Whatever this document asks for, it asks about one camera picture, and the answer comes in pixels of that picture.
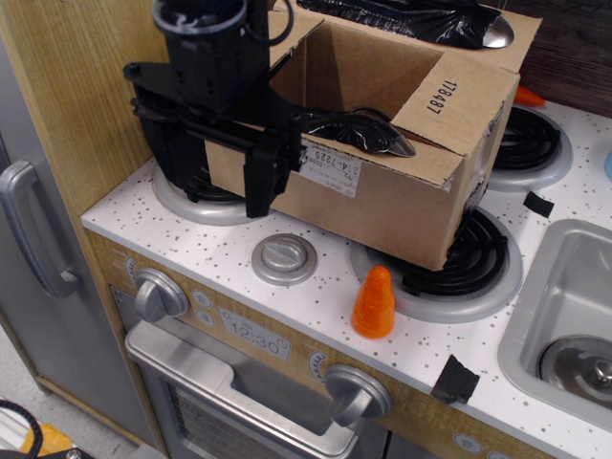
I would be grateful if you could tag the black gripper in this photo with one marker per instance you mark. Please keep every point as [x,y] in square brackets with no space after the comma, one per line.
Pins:
[217,74]

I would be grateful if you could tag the brown cardboard box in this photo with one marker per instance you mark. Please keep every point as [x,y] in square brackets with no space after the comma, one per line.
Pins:
[451,104]

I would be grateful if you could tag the front left stove burner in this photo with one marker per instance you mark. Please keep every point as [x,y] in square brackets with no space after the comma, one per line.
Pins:
[219,214]

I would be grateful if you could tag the stove burner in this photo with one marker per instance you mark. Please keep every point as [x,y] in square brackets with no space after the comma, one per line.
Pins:
[219,214]
[483,272]
[535,153]

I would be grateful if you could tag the silver round stovetop knob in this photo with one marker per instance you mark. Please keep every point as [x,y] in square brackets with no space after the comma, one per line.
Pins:
[284,259]

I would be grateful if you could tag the spoon taped on front flap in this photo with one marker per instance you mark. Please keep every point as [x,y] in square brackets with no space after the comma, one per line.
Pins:
[369,134]

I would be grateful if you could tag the spoon taped on flap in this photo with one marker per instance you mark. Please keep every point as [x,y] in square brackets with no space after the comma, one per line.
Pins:
[369,134]
[459,24]

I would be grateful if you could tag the left silver oven knob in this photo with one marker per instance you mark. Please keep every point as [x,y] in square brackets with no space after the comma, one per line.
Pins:
[158,296]

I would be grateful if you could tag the silver oven knob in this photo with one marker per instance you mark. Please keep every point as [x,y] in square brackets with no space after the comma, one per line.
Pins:
[158,296]
[355,395]

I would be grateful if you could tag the orange toy carrot cone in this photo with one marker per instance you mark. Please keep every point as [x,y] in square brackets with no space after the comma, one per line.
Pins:
[373,312]

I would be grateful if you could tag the grey toy fridge door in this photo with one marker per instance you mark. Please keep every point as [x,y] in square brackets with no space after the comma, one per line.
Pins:
[67,344]

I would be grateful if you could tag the right silver oven knob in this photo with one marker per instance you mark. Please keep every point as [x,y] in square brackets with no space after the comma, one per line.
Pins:
[355,395]

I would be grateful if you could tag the front right stove burner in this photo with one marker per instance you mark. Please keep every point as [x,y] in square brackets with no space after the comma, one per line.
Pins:
[483,272]

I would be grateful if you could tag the spoon taped on back flap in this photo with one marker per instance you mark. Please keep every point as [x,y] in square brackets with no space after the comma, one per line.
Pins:
[459,24]

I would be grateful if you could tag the orange carrot behind box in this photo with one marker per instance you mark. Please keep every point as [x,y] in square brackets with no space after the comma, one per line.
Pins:
[526,97]

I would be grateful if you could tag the black tape piece back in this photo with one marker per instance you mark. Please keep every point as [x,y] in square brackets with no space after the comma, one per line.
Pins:
[538,205]

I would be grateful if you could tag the black tape piece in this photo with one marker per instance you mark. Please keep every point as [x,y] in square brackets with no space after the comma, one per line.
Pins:
[538,205]
[455,384]

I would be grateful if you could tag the back right stove burner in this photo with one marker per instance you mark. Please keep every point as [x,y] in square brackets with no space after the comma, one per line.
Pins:
[535,153]

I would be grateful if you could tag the black tape piece front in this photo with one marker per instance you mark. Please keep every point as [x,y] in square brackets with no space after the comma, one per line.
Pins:
[455,384]

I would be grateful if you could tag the orange object on floor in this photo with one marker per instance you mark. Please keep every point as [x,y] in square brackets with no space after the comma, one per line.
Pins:
[53,441]

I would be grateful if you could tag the grey toy sink basin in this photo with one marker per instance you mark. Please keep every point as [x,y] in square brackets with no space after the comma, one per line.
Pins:
[557,345]

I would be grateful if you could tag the light blue object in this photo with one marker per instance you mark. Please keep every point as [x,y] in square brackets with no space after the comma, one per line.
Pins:
[607,166]

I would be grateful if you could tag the silver oven door handle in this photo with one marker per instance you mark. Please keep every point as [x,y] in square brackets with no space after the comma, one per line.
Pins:
[204,412]

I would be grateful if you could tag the grey fridge door handle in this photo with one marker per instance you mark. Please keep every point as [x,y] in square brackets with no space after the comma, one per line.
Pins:
[17,180]

